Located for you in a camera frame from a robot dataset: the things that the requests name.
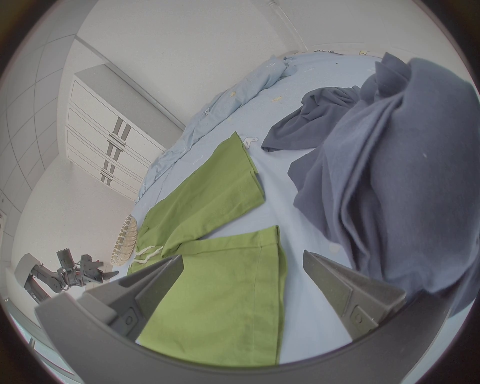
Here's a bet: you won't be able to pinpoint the dark blue garment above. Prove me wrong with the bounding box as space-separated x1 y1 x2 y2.
260 52 480 317

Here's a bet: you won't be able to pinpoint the bed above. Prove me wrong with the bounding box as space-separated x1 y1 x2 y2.
127 0 480 366

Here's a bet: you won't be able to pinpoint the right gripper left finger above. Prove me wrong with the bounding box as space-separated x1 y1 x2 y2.
80 254 185 343

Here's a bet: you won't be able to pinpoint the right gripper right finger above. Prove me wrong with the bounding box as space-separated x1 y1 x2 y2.
302 250 408 343

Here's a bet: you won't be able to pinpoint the round woven basket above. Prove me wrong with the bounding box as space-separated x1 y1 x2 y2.
110 214 139 267

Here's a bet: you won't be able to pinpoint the pale blue quilt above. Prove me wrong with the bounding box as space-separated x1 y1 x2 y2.
137 54 299 201

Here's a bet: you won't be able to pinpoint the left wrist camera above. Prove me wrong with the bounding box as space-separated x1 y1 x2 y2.
56 248 74 269

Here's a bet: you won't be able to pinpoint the green shorts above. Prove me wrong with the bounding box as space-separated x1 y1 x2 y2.
127 131 289 366

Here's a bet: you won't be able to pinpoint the white wardrobe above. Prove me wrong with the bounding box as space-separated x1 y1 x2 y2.
65 64 184 203

